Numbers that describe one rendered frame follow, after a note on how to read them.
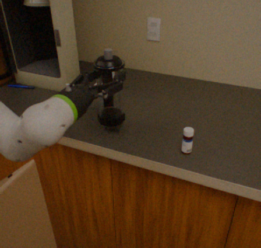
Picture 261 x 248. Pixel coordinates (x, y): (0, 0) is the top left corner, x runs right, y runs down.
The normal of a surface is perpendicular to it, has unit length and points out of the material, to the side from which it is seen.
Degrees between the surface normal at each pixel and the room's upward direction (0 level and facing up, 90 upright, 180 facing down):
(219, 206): 90
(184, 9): 90
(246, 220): 90
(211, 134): 0
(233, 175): 0
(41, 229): 90
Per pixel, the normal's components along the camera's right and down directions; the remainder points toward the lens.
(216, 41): -0.40, 0.49
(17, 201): 0.91, 0.22
